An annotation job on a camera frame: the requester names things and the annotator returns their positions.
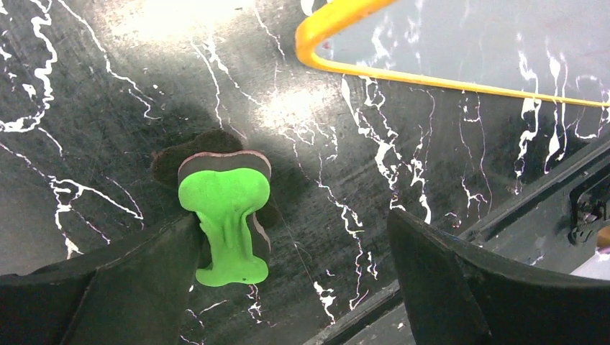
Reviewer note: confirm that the yellow framed whiteboard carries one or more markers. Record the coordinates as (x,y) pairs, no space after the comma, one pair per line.
(554,51)

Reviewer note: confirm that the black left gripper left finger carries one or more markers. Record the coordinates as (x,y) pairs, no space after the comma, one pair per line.
(132,291)

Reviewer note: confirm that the green black whiteboard eraser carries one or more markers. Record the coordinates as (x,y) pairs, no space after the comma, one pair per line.
(227,188)

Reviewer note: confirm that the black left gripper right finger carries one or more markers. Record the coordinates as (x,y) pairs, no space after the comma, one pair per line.
(458,293)

